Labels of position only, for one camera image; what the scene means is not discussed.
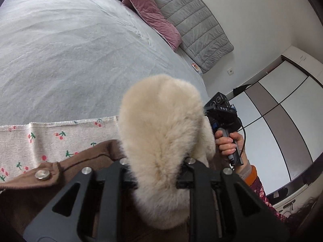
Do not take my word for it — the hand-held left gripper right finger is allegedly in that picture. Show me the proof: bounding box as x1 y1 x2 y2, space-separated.
176 157 290 242

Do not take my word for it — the white and grey wardrobe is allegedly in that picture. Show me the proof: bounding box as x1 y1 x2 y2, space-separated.
227 45 323 208

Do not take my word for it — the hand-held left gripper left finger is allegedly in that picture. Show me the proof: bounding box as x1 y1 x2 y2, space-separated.
23 158 139 242

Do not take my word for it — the cherry print blanket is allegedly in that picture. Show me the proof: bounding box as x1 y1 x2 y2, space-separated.
0 116 122 189

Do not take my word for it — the person's right hand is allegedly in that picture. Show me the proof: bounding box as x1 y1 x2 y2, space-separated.
214 128 245 167

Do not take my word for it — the brown coat with fur collar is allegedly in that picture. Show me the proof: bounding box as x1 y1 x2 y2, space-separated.
0 74 228 242

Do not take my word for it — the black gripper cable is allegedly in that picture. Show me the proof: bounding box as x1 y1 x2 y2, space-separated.
236 122 248 168

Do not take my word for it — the black item on wardrobe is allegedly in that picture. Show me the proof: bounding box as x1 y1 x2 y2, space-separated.
232 84 253 97

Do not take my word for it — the person's right forearm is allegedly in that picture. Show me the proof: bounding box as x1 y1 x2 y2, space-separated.
236 158 293 222

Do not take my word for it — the person's dark hair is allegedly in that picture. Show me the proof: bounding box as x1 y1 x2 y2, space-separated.
286 196 323 234

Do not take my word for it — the grey quilted headboard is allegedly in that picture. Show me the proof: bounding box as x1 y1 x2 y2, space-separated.
149 0 234 74

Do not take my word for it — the large pink velvet pillow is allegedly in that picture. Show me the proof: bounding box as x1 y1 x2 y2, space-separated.
127 0 182 50

